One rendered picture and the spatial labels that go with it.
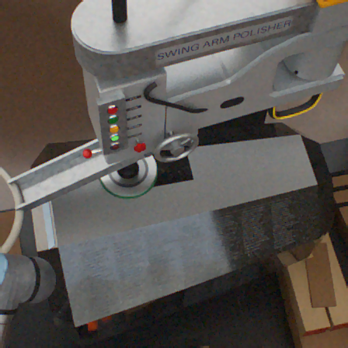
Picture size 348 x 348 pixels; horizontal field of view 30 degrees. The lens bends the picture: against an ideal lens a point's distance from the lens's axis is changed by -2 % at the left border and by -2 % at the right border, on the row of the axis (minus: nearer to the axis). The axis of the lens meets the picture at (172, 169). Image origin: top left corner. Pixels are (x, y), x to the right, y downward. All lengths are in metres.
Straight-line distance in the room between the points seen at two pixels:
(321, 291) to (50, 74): 1.91
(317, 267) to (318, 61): 1.16
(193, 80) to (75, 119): 1.66
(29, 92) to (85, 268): 1.55
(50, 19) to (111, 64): 2.33
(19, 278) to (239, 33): 0.86
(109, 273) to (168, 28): 1.04
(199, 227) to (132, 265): 0.28
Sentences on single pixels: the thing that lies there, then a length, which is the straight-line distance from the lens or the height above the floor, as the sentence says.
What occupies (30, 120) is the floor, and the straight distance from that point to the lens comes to 3.62.
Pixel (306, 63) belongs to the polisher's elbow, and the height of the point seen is 1.34.
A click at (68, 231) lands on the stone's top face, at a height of 0.82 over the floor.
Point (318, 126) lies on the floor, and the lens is 3.67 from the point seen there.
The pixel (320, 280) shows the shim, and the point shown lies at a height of 0.26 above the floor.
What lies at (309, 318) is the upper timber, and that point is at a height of 0.25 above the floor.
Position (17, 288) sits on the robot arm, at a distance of 1.57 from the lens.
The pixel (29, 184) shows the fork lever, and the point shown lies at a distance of 2.41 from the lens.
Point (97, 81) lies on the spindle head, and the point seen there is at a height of 1.54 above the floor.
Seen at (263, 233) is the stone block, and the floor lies 0.72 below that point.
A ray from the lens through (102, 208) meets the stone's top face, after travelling 2.42.
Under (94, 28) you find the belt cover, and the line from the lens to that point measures 1.73.
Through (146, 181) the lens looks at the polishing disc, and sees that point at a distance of 2.43.
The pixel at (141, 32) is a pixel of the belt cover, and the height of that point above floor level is 1.69.
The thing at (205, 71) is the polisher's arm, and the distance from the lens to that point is 2.02.
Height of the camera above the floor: 3.02
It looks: 62 degrees down
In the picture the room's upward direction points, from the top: 4 degrees clockwise
